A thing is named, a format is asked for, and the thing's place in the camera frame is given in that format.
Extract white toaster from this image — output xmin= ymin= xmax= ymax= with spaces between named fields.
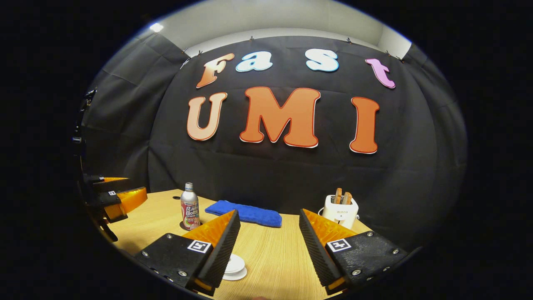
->
xmin=322 ymin=195 xmax=359 ymax=229

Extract silver water bottle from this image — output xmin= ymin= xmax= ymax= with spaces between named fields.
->
xmin=180 ymin=182 xmax=200 ymax=231

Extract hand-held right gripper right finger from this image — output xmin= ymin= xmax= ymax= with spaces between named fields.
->
xmin=299 ymin=208 xmax=421 ymax=295

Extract white teacup lid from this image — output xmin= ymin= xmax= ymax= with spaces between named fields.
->
xmin=225 ymin=254 xmax=245 ymax=274

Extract black backdrop cloth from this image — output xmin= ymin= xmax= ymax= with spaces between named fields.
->
xmin=79 ymin=31 xmax=469 ymax=250

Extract white saucer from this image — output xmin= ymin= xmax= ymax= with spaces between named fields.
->
xmin=223 ymin=267 xmax=248 ymax=281

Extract blue towel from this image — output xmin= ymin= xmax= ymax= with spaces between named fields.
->
xmin=205 ymin=200 xmax=283 ymax=228

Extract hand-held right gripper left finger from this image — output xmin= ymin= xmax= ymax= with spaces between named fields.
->
xmin=134 ymin=209 xmax=241 ymax=297

